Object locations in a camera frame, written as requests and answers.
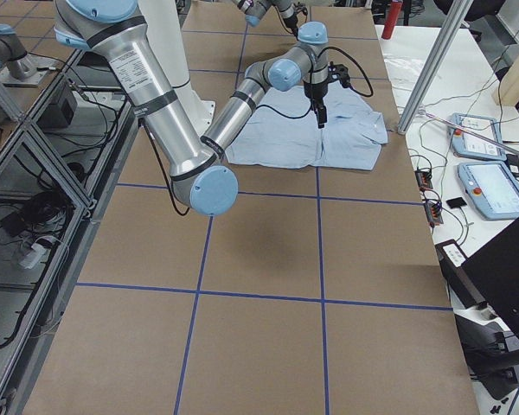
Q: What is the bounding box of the lower blue teach pendant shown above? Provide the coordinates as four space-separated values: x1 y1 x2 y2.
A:
457 161 519 220

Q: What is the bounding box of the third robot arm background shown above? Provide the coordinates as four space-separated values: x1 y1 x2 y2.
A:
0 23 37 80

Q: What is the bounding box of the black laptop computer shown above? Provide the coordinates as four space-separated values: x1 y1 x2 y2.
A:
440 214 519 342

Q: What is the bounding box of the blue teach pendant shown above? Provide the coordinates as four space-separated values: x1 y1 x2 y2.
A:
457 161 519 220
449 112 506 162

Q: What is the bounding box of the red cylinder bottle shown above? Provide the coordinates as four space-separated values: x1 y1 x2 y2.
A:
381 0 403 40

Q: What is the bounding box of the light blue button shirt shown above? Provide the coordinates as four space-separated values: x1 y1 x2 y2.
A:
226 84 388 171

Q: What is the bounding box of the aluminium frame post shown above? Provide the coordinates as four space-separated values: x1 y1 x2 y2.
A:
397 0 473 135

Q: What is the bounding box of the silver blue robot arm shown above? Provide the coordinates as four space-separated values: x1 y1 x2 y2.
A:
54 1 332 216
232 0 308 37

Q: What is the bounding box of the orange circuit board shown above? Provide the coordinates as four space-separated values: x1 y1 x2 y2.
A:
414 169 433 191

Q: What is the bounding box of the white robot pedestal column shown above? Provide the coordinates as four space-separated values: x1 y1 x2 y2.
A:
138 0 215 135

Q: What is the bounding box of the small black phone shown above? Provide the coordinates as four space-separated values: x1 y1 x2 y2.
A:
445 197 467 209

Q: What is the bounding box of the upper blue teach pendant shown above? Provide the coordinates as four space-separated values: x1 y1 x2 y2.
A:
449 112 506 162

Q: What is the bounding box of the clear plastic bag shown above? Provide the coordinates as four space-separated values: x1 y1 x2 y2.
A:
383 54 425 90

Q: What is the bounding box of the long grabber stick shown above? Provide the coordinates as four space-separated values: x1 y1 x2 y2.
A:
417 109 519 156

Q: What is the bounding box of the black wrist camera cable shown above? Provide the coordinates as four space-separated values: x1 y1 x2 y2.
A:
259 45 375 120

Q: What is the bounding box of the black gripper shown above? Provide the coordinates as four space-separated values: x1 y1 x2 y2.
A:
303 62 351 129
283 4 307 37

